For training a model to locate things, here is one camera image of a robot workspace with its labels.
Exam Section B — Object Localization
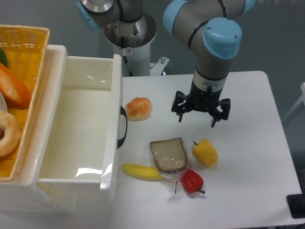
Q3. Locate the red toy bell pepper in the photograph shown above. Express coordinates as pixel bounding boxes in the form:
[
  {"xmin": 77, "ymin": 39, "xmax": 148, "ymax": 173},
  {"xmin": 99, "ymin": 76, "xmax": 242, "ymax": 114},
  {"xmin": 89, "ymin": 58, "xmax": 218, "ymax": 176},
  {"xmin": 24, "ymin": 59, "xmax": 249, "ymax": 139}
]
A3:
[{"xmin": 181, "ymin": 169, "xmax": 205, "ymax": 194}]

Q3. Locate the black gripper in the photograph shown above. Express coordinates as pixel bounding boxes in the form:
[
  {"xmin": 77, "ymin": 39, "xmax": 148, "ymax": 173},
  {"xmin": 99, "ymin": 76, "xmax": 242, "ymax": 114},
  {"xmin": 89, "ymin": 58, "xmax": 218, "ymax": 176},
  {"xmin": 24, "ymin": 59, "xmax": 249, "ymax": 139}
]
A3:
[{"xmin": 171, "ymin": 82, "xmax": 231, "ymax": 127}]

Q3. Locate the yellow toy banana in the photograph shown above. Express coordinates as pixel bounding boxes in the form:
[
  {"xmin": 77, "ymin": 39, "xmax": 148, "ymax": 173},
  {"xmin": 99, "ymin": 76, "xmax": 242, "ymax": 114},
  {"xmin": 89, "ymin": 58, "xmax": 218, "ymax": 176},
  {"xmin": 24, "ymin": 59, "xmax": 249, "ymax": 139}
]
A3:
[{"xmin": 121, "ymin": 163, "xmax": 163, "ymax": 181}]

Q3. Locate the orange knotted bread roll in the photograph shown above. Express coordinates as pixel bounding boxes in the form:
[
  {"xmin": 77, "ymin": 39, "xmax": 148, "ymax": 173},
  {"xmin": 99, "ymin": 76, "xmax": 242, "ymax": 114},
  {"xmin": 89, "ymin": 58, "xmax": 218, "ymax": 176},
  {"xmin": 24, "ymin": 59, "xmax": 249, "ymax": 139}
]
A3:
[{"xmin": 125, "ymin": 97, "xmax": 152, "ymax": 121}]

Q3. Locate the yellow woven basket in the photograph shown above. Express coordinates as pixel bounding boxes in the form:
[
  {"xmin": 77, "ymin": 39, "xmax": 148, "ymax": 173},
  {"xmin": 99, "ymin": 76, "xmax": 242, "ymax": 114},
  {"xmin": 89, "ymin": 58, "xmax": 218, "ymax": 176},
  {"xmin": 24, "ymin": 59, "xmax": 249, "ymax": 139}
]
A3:
[{"xmin": 0, "ymin": 24, "xmax": 50, "ymax": 181}]

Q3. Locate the black drawer handle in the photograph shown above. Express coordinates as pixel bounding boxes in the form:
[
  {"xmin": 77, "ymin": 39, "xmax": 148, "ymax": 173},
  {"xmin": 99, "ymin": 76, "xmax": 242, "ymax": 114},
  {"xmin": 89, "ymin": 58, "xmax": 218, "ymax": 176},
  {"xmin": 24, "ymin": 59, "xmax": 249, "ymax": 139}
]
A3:
[{"xmin": 117, "ymin": 106, "xmax": 128, "ymax": 149}]

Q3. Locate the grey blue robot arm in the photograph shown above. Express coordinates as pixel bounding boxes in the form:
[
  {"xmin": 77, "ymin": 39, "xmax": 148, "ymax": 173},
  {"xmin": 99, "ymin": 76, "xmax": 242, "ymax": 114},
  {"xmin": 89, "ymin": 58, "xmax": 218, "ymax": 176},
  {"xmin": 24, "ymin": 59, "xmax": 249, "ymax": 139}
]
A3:
[{"xmin": 76, "ymin": 0, "xmax": 255, "ymax": 125}]

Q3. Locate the yellow toy bell pepper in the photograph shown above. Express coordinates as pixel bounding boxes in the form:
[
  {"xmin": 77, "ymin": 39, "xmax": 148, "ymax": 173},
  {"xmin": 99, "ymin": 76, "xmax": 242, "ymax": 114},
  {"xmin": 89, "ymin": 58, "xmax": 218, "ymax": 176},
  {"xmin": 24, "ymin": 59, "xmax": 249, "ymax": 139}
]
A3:
[{"xmin": 192, "ymin": 138, "xmax": 219, "ymax": 167}]

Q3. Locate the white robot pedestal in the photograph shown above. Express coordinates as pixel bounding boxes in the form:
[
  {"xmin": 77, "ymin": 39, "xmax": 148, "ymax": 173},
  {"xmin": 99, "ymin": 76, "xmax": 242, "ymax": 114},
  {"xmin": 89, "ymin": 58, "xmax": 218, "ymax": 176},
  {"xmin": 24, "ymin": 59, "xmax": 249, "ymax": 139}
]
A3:
[{"xmin": 104, "ymin": 12, "xmax": 157, "ymax": 77}]

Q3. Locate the green toy vegetable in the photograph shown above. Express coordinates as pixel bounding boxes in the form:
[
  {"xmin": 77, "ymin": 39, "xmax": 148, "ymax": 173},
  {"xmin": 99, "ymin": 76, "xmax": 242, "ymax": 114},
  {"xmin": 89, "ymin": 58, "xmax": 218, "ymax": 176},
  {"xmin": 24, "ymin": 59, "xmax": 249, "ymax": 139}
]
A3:
[{"xmin": 0, "ymin": 48, "xmax": 7, "ymax": 67}]

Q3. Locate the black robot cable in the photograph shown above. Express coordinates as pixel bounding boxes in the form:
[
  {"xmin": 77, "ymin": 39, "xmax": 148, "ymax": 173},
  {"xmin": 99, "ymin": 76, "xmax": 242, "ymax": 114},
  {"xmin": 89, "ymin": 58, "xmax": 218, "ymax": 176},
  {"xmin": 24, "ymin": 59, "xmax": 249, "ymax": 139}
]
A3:
[{"xmin": 122, "ymin": 54, "xmax": 134, "ymax": 77}]

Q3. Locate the beige bagel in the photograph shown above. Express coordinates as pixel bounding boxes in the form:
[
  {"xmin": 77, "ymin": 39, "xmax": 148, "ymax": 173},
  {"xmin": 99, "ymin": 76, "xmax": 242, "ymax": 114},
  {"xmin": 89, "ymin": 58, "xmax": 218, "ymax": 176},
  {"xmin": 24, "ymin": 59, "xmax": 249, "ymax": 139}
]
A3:
[{"xmin": 0, "ymin": 110, "xmax": 21, "ymax": 157}]

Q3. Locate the orange baguette loaf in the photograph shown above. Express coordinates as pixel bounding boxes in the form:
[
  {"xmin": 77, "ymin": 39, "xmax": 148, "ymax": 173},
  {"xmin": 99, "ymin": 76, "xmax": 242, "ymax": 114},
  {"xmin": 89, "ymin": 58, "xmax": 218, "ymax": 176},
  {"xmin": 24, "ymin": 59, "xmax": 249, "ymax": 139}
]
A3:
[{"xmin": 0, "ymin": 63, "xmax": 31, "ymax": 109}]

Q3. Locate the white frame at right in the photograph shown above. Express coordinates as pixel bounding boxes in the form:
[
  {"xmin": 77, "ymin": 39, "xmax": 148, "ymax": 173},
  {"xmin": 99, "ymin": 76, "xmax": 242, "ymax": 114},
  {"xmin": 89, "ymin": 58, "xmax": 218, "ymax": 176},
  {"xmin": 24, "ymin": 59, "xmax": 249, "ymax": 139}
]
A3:
[{"xmin": 282, "ymin": 83, "xmax": 305, "ymax": 126}]

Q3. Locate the metal mounting bracket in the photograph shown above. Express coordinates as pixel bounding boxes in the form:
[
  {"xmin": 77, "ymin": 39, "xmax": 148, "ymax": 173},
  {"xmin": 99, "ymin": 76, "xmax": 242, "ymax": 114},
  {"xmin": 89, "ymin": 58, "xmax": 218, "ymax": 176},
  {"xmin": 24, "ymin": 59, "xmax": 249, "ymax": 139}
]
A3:
[{"xmin": 150, "ymin": 56, "xmax": 170, "ymax": 76}]

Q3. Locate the white plastic drawer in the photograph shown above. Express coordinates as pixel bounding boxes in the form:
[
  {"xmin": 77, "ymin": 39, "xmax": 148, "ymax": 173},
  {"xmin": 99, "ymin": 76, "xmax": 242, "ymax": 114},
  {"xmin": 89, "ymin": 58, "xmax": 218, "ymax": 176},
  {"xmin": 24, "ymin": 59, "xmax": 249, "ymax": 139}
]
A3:
[{"xmin": 38, "ymin": 54, "xmax": 124, "ymax": 202}]

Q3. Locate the black device at edge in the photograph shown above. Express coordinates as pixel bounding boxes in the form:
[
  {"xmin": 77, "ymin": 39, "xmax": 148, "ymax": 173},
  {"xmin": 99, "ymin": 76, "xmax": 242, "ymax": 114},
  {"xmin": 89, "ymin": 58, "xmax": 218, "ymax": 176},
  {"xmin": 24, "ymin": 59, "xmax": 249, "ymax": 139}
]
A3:
[{"xmin": 286, "ymin": 194, "xmax": 305, "ymax": 219}]

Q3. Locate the bagged toast slice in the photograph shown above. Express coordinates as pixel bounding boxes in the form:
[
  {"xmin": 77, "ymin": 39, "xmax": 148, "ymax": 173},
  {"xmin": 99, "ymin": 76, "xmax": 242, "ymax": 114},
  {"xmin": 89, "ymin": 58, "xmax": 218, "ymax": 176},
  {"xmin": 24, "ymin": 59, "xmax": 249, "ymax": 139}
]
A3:
[{"xmin": 150, "ymin": 137, "xmax": 188, "ymax": 194}]

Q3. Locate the white plate in basket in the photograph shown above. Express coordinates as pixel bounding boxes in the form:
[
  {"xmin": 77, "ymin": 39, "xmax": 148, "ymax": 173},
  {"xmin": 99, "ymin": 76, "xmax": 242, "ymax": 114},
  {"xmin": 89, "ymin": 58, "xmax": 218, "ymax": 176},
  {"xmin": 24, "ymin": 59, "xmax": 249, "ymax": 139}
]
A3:
[{"xmin": 0, "ymin": 93, "xmax": 8, "ymax": 112}]

